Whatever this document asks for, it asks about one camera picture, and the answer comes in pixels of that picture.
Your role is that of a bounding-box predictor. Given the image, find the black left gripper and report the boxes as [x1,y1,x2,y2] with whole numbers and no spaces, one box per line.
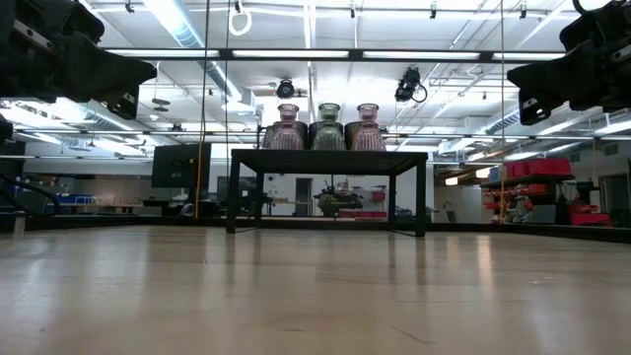
[0,0,159,121]

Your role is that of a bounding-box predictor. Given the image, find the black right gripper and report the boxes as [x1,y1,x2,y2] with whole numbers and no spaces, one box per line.
[506,0,631,127]

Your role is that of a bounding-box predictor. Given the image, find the pink glass candlestick holder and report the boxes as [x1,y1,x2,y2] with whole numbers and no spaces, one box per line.
[350,102,387,152]
[268,102,306,151]

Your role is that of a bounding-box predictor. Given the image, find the dark striped candle tin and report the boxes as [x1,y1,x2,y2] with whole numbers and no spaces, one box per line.
[308,120,346,151]

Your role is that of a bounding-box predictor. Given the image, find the green glass candlestick holder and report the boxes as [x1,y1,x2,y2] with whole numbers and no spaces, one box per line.
[310,102,348,152]

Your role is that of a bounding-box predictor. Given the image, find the red bin shelving rack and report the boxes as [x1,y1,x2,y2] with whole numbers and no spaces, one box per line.
[480,157,576,226]

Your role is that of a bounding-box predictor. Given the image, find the black television screen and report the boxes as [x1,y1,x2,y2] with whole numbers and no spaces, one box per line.
[150,142,212,189]

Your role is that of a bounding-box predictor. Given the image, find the blue storage bins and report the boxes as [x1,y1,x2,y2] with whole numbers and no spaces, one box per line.
[54,192,95,206]

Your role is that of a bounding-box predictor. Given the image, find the red machine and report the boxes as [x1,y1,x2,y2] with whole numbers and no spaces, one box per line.
[566,180,615,228]

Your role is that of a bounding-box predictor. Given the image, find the black overhead crossbar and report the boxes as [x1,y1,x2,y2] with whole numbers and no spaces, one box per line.
[101,45,566,64]

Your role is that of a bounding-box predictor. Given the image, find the black perforated metal shelf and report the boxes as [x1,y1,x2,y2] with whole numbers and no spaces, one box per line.
[225,148,429,239]

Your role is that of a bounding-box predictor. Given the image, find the small potted plant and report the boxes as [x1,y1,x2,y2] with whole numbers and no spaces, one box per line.
[317,194,341,217]

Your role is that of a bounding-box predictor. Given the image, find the yellow hanging cable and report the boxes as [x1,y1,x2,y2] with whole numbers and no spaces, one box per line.
[194,0,211,219]

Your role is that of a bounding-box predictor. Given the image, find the white cable loop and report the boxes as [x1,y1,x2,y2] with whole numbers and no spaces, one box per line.
[228,0,253,36]

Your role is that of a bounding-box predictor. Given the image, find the black aluminium table frame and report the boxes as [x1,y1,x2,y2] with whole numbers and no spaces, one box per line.
[0,211,631,244]

